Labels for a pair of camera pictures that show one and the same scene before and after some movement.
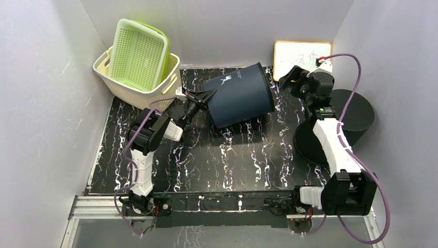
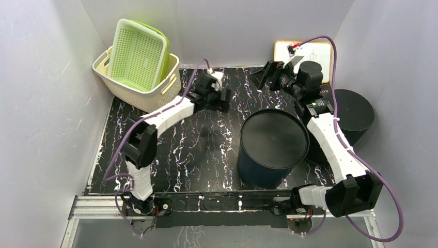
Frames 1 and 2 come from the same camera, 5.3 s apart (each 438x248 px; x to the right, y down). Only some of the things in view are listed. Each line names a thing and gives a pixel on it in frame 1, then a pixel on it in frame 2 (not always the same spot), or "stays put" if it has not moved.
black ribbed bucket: [357, 115] stays put
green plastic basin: [167, 59] stays put
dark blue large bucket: [241, 94] -> [271, 142]
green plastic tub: [137, 55] stays put
